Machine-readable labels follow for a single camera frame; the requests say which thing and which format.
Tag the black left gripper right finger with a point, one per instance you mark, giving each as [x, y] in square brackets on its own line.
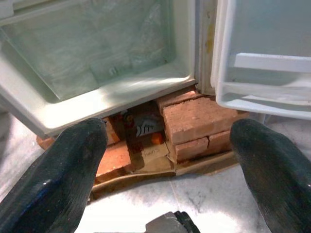
[277, 177]

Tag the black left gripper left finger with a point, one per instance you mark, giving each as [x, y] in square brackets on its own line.
[56, 174]

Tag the white fridge cabinet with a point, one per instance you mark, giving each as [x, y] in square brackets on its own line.
[116, 94]

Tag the clear fridge crisper drawer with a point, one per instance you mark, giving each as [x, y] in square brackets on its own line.
[85, 48]

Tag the small red brick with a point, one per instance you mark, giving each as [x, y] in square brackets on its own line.
[219, 142]
[190, 149]

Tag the large red brick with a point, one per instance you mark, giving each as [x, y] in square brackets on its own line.
[196, 119]

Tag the brown cardboard sheet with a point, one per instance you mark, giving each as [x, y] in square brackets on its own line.
[155, 167]

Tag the colourful printed package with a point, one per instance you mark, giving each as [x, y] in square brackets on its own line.
[143, 123]

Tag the small orange object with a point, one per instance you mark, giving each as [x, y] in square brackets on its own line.
[158, 138]

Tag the grey black robot foot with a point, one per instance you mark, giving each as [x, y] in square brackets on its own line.
[170, 223]

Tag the white door shelf rail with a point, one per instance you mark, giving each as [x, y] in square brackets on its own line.
[272, 62]

